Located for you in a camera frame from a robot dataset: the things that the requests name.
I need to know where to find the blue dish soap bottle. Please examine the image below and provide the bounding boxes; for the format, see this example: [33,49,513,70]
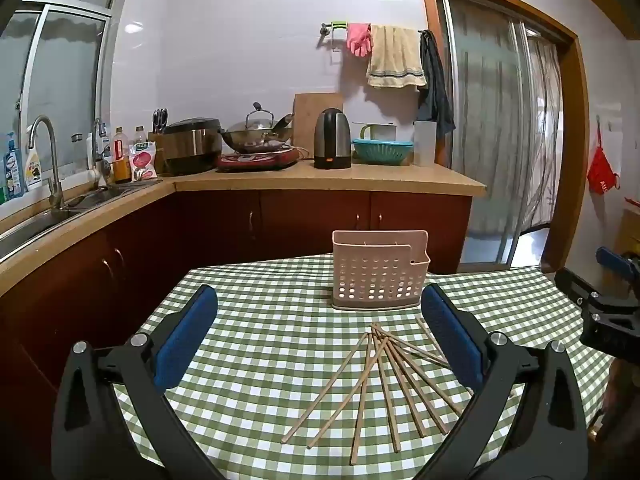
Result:
[2,132,26,200]

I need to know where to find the wooden cutting board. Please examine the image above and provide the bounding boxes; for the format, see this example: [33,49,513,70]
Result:
[292,92,344,150]

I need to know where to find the oil bottle with red label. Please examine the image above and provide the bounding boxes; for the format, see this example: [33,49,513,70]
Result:
[111,126,132,184]

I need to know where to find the pink and white packet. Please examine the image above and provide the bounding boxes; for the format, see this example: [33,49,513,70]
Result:
[129,142,160,182]

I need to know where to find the green checked tablecloth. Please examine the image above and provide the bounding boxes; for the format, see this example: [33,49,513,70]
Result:
[112,252,618,480]

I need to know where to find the white labelled bottle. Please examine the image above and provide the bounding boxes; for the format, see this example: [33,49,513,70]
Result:
[25,145,45,191]

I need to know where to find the red induction cooker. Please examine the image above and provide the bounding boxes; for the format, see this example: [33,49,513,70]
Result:
[216,147,298,172]

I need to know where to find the steel electric kettle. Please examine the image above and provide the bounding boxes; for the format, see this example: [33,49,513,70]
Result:
[313,108,352,170]

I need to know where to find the red hanging bag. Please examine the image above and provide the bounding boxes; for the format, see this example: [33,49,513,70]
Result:
[586,130,621,196]

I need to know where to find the small steel faucet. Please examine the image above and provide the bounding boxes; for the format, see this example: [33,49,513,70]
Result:
[91,119,113,186]

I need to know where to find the white plastic bottle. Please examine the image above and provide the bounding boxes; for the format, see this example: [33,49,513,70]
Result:
[86,132,111,171]

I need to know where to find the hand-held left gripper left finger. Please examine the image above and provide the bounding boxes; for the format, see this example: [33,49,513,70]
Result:
[51,284,228,480]

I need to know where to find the beige striped towel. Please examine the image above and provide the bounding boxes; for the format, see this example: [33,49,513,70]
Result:
[366,25,427,89]

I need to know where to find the pink rubber gloves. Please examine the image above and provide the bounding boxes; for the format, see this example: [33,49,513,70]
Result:
[346,23,373,57]

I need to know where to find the green rimmed mug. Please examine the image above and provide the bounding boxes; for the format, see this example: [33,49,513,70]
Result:
[352,121,398,142]

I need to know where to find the wooden knife block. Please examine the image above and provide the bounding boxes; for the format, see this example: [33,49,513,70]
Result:
[147,130,168,176]

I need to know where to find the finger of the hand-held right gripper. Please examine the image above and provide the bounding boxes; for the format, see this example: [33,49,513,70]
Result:
[555,267,640,322]
[595,246,640,283]

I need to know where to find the white translucent container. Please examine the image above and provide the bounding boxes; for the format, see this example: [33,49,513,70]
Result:
[413,120,438,167]

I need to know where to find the steel wok lid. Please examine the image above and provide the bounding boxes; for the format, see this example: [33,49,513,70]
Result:
[243,102,276,133]

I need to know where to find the tall steel faucet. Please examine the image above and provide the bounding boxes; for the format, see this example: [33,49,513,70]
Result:
[27,116,66,209]

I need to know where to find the bunch of wooden chopsticks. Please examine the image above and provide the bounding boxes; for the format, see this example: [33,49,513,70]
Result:
[281,319,465,466]

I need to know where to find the steel sink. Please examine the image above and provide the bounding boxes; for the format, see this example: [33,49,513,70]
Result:
[0,187,151,261]

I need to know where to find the sliding glass door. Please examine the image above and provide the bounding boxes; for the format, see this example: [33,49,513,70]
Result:
[437,0,566,266]

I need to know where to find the wooden furniture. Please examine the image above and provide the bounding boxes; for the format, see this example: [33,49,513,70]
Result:
[612,200,640,261]

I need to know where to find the metal towel rail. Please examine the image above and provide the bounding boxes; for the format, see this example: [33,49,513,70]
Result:
[320,21,426,41]

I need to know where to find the wooden door frame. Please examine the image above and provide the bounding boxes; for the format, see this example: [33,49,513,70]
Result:
[417,0,590,273]

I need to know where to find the striped sheer curtain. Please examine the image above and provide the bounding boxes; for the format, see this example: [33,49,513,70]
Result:
[522,30,565,233]

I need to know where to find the dark hanging cloth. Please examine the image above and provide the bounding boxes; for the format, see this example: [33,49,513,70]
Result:
[416,30,457,136]

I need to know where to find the person's right hand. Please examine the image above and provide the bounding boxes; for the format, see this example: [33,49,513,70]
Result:
[602,356,640,441]

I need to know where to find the steel wok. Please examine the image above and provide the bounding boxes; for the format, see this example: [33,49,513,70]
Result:
[220,125,295,155]

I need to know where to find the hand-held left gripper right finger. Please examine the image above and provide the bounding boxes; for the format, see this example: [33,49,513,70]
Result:
[410,282,588,480]

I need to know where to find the beige kitchen counter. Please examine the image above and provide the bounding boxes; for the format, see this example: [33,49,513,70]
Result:
[0,160,488,301]

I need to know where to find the beige perforated plastic chopstick holder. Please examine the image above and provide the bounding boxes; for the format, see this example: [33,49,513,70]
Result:
[331,230,432,311]

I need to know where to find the dark red kitchen cabinets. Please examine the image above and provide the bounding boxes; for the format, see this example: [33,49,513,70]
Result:
[0,190,473,411]

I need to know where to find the teal plastic colander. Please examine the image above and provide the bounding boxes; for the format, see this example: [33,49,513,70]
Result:
[351,138,416,165]

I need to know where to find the kitchen window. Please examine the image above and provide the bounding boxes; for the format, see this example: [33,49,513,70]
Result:
[0,0,126,201]

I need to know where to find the dark rice cooker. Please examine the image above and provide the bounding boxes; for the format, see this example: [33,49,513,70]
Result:
[162,118,223,177]

